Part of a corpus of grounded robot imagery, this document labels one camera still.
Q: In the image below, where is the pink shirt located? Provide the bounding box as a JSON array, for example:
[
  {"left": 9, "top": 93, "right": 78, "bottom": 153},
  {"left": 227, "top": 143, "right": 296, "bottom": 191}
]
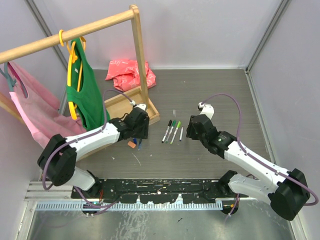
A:
[{"left": 7, "top": 62, "right": 86, "bottom": 148}]

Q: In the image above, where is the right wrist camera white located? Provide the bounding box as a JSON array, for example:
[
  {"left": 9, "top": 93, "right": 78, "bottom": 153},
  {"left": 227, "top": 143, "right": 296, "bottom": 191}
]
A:
[{"left": 198, "top": 102, "right": 215, "bottom": 120}]

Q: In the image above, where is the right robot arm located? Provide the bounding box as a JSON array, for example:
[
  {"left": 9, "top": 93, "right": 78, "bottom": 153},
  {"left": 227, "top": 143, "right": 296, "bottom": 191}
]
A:
[{"left": 186, "top": 114, "right": 311, "bottom": 221}]

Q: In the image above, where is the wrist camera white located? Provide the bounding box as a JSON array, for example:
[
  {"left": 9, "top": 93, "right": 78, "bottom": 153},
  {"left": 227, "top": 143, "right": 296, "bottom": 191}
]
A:
[
  {"left": 130, "top": 100, "right": 147, "bottom": 112},
  {"left": 198, "top": 102, "right": 215, "bottom": 120}
]

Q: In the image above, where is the orange eraser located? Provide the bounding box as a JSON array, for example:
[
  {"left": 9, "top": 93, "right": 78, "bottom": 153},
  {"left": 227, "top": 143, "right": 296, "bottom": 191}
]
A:
[{"left": 127, "top": 141, "right": 136, "bottom": 149}]

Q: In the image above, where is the wooden clothes rack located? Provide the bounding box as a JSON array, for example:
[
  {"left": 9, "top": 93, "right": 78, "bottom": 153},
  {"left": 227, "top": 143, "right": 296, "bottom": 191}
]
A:
[{"left": 0, "top": 4, "right": 160, "bottom": 161}]

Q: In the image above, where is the white pen green tip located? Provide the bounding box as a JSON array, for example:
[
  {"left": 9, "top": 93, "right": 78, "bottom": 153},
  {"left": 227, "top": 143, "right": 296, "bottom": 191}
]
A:
[{"left": 170, "top": 127, "right": 179, "bottom": 144}]

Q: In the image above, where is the short white pen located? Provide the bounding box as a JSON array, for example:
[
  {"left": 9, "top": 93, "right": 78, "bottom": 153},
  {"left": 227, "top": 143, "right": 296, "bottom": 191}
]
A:
[{"left": 179, "top": 126, "right": 184, "bottom": 142}]

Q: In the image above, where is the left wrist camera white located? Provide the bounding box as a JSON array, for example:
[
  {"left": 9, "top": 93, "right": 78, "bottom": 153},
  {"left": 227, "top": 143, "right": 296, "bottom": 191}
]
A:
[{"left": 130, "top": 100, "right": 147, "bottom": 112}]

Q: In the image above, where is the white cable duct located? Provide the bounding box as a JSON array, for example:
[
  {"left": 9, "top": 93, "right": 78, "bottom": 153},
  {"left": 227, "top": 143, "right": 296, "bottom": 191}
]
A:
[{"left": 35, "top": 200, "right": 223, "bottom": 212}]

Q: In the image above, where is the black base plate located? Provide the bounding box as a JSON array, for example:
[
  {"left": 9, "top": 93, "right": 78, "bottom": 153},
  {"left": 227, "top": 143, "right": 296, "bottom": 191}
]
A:
[{"left": 71, "top": 177, "right": 241, "bottom": 204}]

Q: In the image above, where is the long white green pen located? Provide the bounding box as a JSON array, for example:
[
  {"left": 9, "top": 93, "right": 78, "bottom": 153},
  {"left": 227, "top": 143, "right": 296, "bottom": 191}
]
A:
[{"left": 165, "top": 126, "right": 174, "bottom": 143}]

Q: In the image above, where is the grey blue hanger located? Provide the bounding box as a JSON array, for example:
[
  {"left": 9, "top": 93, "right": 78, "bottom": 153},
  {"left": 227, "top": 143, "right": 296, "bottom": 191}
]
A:
[{"left": 0, "top": 62, "right": 28, "bottom": 98}]

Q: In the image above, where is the green tank top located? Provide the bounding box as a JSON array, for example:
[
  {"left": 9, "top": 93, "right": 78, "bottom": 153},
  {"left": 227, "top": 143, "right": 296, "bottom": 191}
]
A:
[{"left": 66, "top": 37, "right": 110, "bottom": 131}]

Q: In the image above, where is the red patterned cloth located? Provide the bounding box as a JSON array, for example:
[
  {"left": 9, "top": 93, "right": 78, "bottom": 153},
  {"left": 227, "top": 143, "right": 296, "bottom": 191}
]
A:
[{"left": 104, "top": 58, "right": 157, "bottom": 92}]

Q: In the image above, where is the white pen black tip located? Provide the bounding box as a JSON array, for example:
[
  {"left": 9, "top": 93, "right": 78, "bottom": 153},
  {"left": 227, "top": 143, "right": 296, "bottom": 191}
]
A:
[{"left": 161, "top": 125, "right": 170, "bottom": 143}]

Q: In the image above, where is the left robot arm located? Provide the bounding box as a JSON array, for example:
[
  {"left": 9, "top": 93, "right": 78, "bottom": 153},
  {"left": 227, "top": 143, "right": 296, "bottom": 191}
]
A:
[{"left": 37, "top": 103, "right": 150, "bottom": 198}]

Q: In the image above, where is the yellow plastic hanger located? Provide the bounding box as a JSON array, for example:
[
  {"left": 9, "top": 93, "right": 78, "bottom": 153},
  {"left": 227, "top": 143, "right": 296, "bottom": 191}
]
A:
[{"left": 58, "top": 29, "right": 87, "bottom": 120}]

